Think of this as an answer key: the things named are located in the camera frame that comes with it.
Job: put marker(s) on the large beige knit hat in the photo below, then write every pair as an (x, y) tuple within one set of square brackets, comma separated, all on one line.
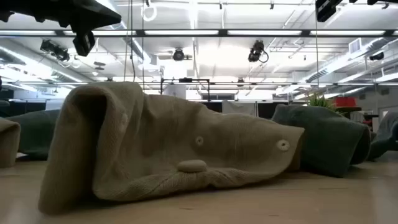
[(149, 149)]

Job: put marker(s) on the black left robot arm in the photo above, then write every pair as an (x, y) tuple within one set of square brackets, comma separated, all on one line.
[(6, 7)]

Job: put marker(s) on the grey-green knit hat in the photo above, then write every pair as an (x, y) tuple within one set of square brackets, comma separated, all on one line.
[(385, 137)]

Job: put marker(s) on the white hanging cloth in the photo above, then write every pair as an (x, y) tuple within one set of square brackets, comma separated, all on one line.
[(237, 109)]

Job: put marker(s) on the green potted plant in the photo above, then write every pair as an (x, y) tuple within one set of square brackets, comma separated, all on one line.
[(320, 102)]

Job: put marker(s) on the red box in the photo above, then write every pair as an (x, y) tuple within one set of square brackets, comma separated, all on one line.
[(345, 102)]

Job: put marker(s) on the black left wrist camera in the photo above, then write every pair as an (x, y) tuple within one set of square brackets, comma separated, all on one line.
[(83, 43)]

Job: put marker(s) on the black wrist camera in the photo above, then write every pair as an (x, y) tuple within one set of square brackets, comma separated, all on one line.
[(83, 43), (326, 9)]

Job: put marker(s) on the black ceiling camera on bracket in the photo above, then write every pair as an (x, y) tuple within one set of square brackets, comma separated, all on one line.
[(56, 49)]

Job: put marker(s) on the round black ceiling camera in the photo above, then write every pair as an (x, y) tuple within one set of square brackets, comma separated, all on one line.
[(178, 55)]

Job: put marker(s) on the horizontal light bar frame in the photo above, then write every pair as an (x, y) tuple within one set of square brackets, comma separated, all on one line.
[(186, 32)]

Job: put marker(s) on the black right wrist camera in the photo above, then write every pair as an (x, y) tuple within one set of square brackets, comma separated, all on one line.
[(326, 9)]

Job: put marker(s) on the small black ceiling camera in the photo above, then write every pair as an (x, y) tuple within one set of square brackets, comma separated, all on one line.
[(377, 56)]

